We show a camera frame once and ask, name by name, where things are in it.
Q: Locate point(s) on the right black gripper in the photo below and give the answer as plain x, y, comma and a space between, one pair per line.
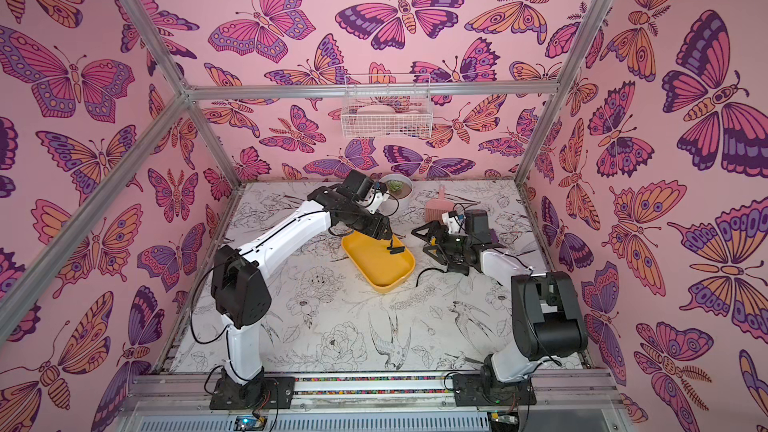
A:
448, 246

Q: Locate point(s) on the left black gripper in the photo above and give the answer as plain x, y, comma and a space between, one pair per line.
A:
379, 227

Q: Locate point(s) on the yellow plastic storage box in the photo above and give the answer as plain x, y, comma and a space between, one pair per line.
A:
384, 272

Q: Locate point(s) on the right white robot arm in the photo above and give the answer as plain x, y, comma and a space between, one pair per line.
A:
545, 317

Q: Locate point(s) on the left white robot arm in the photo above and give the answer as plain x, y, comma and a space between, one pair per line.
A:
239, 278

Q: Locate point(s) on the pink hand brush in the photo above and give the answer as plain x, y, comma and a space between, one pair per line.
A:
437, 207

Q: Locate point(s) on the white plant pot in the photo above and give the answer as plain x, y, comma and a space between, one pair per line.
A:
400, 192

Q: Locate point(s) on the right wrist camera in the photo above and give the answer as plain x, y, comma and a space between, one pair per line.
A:
455, 222

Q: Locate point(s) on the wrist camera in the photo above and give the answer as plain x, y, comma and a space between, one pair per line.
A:
375, 197
455, 222

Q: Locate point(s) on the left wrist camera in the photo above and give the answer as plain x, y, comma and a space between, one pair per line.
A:
375, 197

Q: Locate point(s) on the white wire wall basket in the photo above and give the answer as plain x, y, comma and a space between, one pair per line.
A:
393, 105

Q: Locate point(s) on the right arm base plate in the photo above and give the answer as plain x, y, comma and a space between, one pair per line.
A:
492, 393

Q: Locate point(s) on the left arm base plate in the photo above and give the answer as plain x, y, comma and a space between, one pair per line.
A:
260, 393

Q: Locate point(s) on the aluminium front rail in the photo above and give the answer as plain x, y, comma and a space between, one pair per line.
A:
556, 400

